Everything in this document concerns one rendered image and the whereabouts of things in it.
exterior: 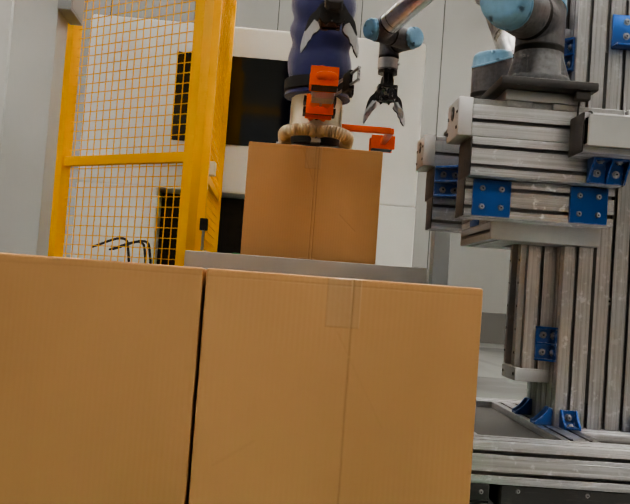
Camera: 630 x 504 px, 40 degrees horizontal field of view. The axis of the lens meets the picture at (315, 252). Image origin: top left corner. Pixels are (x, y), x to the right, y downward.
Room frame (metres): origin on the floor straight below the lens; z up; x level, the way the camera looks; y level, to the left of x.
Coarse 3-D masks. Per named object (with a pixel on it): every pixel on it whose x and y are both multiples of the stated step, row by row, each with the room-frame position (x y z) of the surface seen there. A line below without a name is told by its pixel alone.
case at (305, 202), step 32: (256, 160) 2.54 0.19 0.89; (288, 160) 2.55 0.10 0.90; (320, 160) 2.55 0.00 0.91; (352, 160) 2.55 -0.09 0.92; (256, 192) 2.54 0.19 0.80; (288, 192) 2.55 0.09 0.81; (320, 192) 2.55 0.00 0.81; (352, 192) 2.55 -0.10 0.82; (256, 224) 2.54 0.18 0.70; (288, 224) 2.55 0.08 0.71; (320, 224) 2.55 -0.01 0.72; (352, 224) 2.55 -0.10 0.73; (288, 256) 2.55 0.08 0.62; (320, 256) 2.55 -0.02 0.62; (352, 256) 2.55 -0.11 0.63
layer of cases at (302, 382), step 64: (0, 256) 1.20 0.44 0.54; (0, 320) 1.20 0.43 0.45; (64, 320) 1.21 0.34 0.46; (128, 320) 1.21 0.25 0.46; (192, 320) 1.22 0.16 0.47; (256, 320) 1.22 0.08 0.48; (320, 320) 1.23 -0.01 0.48; (384, 320) 1.23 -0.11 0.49; (448, 320) 1.24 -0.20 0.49; (0, 384) 1.20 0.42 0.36; (64, 384) 1.21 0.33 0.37; (128, 384) 1.21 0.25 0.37; (192, 384) 1.22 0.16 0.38; (256, 384) 1.22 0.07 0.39; (320, 384) 1.23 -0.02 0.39; (384, 384) 1.23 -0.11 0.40; (448, 384) 1.24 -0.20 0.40; (0, 448) 1.20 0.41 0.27; (64, 448) 1.21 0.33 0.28; (128, 448) 1.21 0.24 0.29; (192, 448) 1.28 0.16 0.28; (256, 448) 1.22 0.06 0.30; (320, 448) 1.23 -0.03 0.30; (384, 448) 1.23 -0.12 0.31; (448, 448) 1.24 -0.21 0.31
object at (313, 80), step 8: (312, 72) 2.22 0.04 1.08; (336, 72) 2.22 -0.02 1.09; (312, 80) 2.22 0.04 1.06; (320, 80) 2.22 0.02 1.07; (328, 80) 2.22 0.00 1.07; (336, 80) 2.22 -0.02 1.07; (312, 88) 2.27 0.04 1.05; (320, 88) 2.26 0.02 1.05; (328, 88) 2.25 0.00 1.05; (336, 88) 2.25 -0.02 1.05
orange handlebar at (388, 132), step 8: (320, 72) 2.21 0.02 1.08; (328, 72) 2.20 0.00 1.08; (312, 104) 2.51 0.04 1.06; (320, 104) 2.49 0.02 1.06; (328, 104) 2.50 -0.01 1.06; (320, 120) 2.77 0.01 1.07; (344, 128) 2.90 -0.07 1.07; (352, 128) 2.90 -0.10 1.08; (360, 128) 2.90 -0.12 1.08; (368, 128) 2.90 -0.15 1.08; (376, 128) 2.90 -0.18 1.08; (384, 128) 2.90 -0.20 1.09; (384, 136) 3.01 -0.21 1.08; (384, 144) 3.12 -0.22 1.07
